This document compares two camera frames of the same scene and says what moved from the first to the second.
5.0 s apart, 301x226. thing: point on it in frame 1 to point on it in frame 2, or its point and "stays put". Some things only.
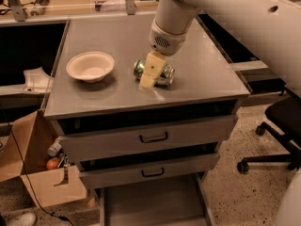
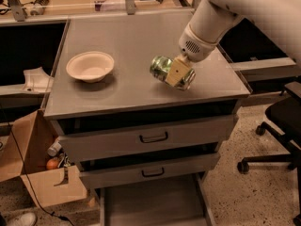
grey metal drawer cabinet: x=147 y=152 stays put
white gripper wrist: x=167 y=41 to x=195 y=48
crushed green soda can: x=166 y=79 to x=160 y=66
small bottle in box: x=54 y=149 stays put
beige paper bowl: x=89 y=66 stays put
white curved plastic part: x=37 y=80 stays put
